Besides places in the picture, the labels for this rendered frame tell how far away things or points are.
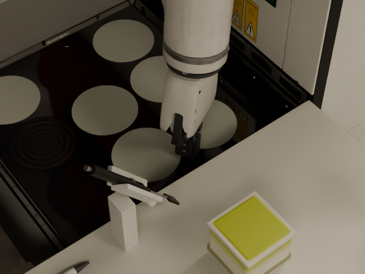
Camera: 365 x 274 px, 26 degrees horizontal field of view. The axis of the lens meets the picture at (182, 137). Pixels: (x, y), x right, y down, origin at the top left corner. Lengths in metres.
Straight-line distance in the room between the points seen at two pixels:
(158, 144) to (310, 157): 0.23
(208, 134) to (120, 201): 0.29
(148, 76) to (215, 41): 0.30
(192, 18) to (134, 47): 0.36
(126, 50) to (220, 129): 0.22
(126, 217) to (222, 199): 0.15
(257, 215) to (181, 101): 0.19
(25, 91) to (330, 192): 0.50
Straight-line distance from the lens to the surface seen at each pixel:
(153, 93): 1.23
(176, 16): 0.96
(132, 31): 1.33
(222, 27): 0.97
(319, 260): 0.99
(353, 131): 1.32
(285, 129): 1.10
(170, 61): 1.00
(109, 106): 1.21
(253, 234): 0.91
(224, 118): 1.19
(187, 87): 1.01
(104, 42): 1.31
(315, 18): 1.05
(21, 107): 1.23
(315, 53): 1.08
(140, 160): 1.14
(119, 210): 0.91
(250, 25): 1.18
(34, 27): 1.47
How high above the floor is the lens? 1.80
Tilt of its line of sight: 51 degrees down
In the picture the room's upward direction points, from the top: straight up
